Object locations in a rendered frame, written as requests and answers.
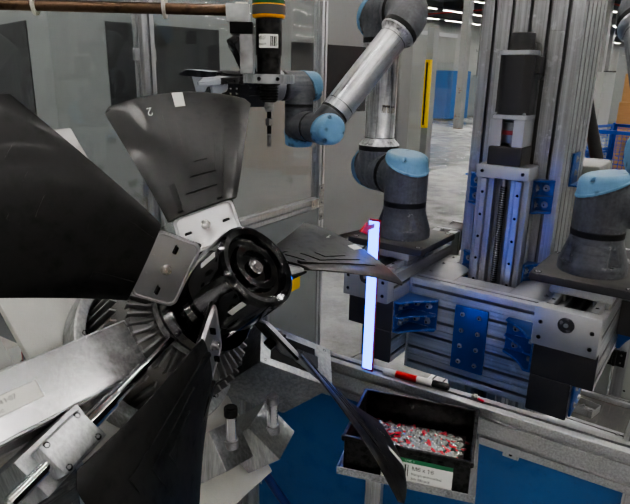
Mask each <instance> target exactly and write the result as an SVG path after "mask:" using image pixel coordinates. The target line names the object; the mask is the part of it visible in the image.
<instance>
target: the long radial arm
mask: <svg viewBox="0 0 630 504"><path fill-rule="evenodd" d="M135 342H136V341H135V339H134V338H133V336H131V332H130V330H129V327H127V323H126V321H125V320H122V321H120V322H117V323H115V324H112V325H110V326H108V327H105V328H103V329H100V330H98V331H95V332H93V333H90V334H88V335H86V336H83V337H81V338H78V339H76V340H73V341H71V342H68V343H66V344H64V345H61V346H59V347H56V348H54V349H51V350H49V351H46V352H44V353H42V354H39V355H37V356H34V357H32V358H29V359H27V360H24V361H22V362H20V363H17V364H15V365H12V366H10V367H7V368H5V369H3V370H0V456H2V455H4V454H6V453H8V452H10V451H12V450H14V449H15V448H17V447H19V446H21V445H23V444H25V443H27V442H29V441H30V440H32V439H33V438H34V437H35V436H37V435H38V434H39V433H41V432H42V431H43V430H44V429H46V428H47V427H48V426H49V425H51V424H52V423H53V422H54V421H56V420H57V419H58V418H59V417H61V416H62V415H63V414H64V413H65V412H66V411H68V410H69V409H70V408H71V407H72V406H74V405H75V404H77V405H78V406H79V407H80V408H81V409H82V410H83V411H84V412H85V411H87V410H89V409H90V408H91V407H92V406H93V405H94V404H95V403H96V402H97V401H98V400H99V399H100V398H101V397H102V396H103V395H104V394H108V393H109V392H110V391H111V390H112V389H113V388H114V387H115V386H116V385H117V384H118V383H119V382H120V381H121V380H122V379H123V378H124V377H125V376H126V375H127V374H128V373H129V372H130V371H131V370H132V369H133V368H134V367H135V366H136V365H137V364H142V363H143V362H144V361H145V360H146V358H145V356H144V355H143V354H142V353H141V350H140V348H139V346H138V345H136V344H135Z"/></svg>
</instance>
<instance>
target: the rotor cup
mask: <svg viewBox="0 0 630 504"><path fill-rule="evenodd" d="M214 252H215V257H214V258H213V259H212V260H211V261H209V262H208V263H207V264H206V265H205V266H204V267H202V268H201V263H202V262H203V261H204V260H205V259H207V258H208V257H209V256H210V255H211V254H212V253H214ZM252 259H256V260H258V261H259V262H260V263H261V264H262V266H263V272H262V273H260V274H256V273H255V272H253V271H252V269H251V268H250V261H251V260H252ZM291 290H292V274H291V270H290V267H289V264H288V262H287V260H286V258H285V256H284V255H283V253H282V252H281V250H280V249H279V248H278V246H277V245H276V244H275V243H274V242H273V241H272V240H271V239H270V238H268V237H267V236H266V235H264V234H263V233H261V232H259V231H257V230H255V229H252V228H249V227H235V228H232V229H230V230H228V231H226V232H224V233H223V234H222V235H221V236H220V237H219V238H218V239H216V240H215V241H214V242H213V243H212V244H211V245H210V246H209V247H207V248H206V249H205V250H204V251H203V252H202V253H201V254H199V255H198V257H197V260H196V262H195V264H194V266H193V268H192V270H191V273H190V275H189V277H188V279H187V281H186V283H185V285H184V288H183V290H182V292H181V294H180V296H179V298H178V300H177V302H176V303H175V304H174V306H166V305H162V304H159V308H160V312H161V314H162V317H163V319H164V321H165V323H166V325H167V326H168V328H169V329H170V331H171V332H172V333H173V335H174V336H175V337H176V338H177V339H178V340H179V341H180V342H182V343H183V344H184V345H186V346H187V347H189V348H190V349H192V348H193V347H194V346H195V345H196V341H197V338H198V336H199V333H200V330H201V327H202V324H203V321H204V318H205V315H206V312H207V309H208V306H209V303H210V301H213V305H216V308H217V311H218V318H219V326H220V333H221V340H222V348H221V353H220V355H222V354H226V353H228V352H230V351H232V350H233V349H235V348H236V347H238V346H239V345H241V344H242V343H243V342H244V341H245V339H246V338H247V336H248V335H249V332H250V329H251V326H253V325H254V324H256V323H257V322H258V321H260V320H261V319H263V318H264V317H266V316H267V315H269V314H270V313H271V312H273V311H274V310H276V309H277V308H279V307H280V306H282V305H283V304H284V303H285V302H286V300H287V299H288V297H289V296H290V294H291ZM241 302H243V303H245V304H246V306H244V307H243V308H241V309H240V310H239V311H237V312H236V313H235V314H233V315H231V314H229V313H228V311H230V310H231V309H232V308H234V307H235V306H236V305H238V304H239V303H241Z"/></svg>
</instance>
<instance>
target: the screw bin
mask: <svg viewBox="0 0 630 504"><path fill-rule="evenodd" d="M357 407H359V408H360V409H362V410H363V411H365V412H366V413H368V414H369V415H371V416H373V417H374V418H380V419H383V420H388V421H389V420H391V421H393V422H398V423H403V424H408V425H413V424H415V425H416V426H418V427H423V428H429V429H435V430H441V431H447V432H449V433H454V434H459V435H464V436H466V442H468V443H470V444H469V445H468V444H465V448H466V449H467V450H466V451H464V457H463V459H460V458H455V457H451V456H446V455H441V454H436V453H432V452H427V451H422V450H417V449H413V448H408V447H403V446H398V445H395V447H396V449H397V451H398V453H399V455H400V458H401V460H402V463H403V466H404V470H405V475H406V481H410V482H415V483H419V484H424V485H428V486H433V487H438V488H442V489H447V490H452V491H456V492H461V493H466V494H468V490H469V482H470V473H471V468H474V455H475V446H476V437H477V428H478V420H479V414H480V410H479V409H474V408H468V407H463V406H457V405H452V404H446V403H441V402H436V401H430V400H425V399H419V398H414V397H409V396H403V395H398V394H392V393H387V392H381V391H376V390H371V389H367V388H366V389H364V392H363V394H362V396H361V398H360V400H359V402H358V404H357ZM341 440H342V441H344V459H343V467H345V468H350V469H354V470H359V471H363V472H368V473H373V474H377V475H382V476H384V475H383V473H382V472H381V470H380V468H379V466H378V465H377V463H376V461H375V460H374V458H373V456H372V455H371V453H370V451H369V450H368V448H367V447H366V445H365V443H364V442H363V440H362V439H361V437H360V436H359V434H358V433H357V431H356V430H355V428H354V427H353V425H352V424H351V422H350V421H349V423H348V425H347V427H346V429H345V431H344V433H343V434H342V435H341Z"/></svg>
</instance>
